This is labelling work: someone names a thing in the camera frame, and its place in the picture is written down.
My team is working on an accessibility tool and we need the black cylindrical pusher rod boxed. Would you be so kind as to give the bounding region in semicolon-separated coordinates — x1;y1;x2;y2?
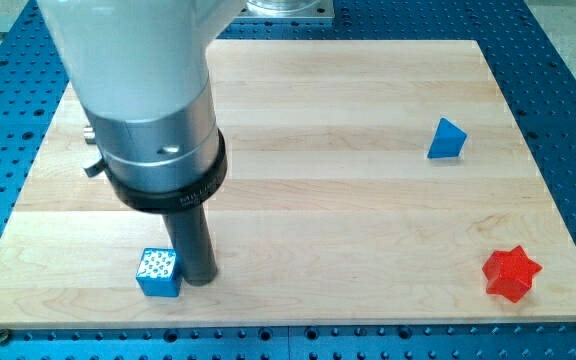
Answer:
163;205;218;286

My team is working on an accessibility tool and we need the black flange ring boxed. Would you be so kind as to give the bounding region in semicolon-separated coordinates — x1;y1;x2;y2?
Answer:
104;129;228;214

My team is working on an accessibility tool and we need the blue cube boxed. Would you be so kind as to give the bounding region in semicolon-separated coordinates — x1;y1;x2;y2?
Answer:
135;248;181;298

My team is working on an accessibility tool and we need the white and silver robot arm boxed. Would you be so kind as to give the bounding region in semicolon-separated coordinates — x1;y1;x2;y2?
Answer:
39;0;244;286

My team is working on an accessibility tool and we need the wooden board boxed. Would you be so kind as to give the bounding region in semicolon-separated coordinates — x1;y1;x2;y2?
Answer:
0;40;576;329

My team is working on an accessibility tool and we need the left board clamp screw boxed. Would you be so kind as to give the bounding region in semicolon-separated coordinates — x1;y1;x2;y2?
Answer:
0;329;13;346

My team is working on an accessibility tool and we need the blue triangular prism block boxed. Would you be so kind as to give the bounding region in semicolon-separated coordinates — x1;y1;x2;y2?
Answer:
427;118;467;159

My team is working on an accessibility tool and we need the red star block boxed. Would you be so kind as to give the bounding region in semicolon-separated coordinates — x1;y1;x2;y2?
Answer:
482;245;543;303

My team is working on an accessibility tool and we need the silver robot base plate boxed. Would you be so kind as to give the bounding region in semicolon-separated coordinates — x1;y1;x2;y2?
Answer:
233;0;335;25

